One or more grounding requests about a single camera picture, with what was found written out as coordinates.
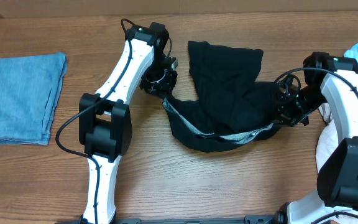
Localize black shorts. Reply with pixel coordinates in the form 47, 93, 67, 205
162, 41, 279, 152

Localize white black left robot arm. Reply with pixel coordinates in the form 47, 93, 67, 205
79, 22, 177, 223

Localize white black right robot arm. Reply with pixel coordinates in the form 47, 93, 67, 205
271, 52, 358, 223

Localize light pink garment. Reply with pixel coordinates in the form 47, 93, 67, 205
314, 70, 358, 224

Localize folded blue denim cloth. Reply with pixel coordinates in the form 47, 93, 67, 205
0, 52, 67, 146

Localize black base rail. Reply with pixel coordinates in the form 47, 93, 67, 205
109, 215, 273, 224

